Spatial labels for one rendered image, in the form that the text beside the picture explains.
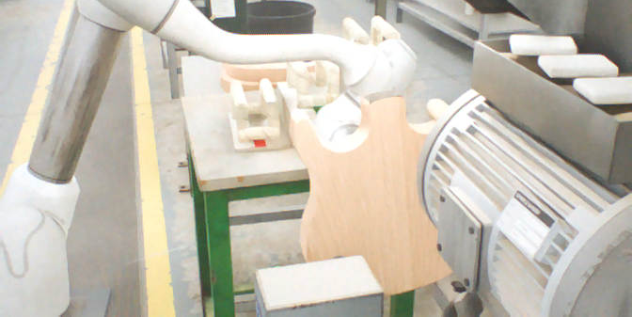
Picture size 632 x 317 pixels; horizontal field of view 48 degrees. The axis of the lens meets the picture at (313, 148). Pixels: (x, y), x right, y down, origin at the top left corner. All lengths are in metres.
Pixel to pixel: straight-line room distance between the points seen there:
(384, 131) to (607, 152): 0.59
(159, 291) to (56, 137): 1.45
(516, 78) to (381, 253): 0.60
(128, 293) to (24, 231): 1.51
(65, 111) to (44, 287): 0.37
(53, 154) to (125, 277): 1.51
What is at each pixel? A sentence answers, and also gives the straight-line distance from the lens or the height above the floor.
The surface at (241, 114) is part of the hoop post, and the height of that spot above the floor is 1.02.
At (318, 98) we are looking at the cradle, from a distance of 1.84.
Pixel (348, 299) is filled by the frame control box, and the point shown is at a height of 1.12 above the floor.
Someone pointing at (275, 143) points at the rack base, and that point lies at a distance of 1.85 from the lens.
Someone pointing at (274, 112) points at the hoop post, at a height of 1.02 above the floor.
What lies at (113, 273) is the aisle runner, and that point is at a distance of 3.14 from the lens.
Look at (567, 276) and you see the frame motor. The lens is 0.69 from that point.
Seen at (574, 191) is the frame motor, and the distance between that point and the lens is 0.75.
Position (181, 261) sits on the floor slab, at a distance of 3.15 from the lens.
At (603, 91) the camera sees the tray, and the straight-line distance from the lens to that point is 0.73.
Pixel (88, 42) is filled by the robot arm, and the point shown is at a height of 1.28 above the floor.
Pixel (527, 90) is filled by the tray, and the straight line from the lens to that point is 0.79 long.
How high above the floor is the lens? 1.66
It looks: 23 degrees down
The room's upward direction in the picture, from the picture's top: 1 degrees counter-clockwise
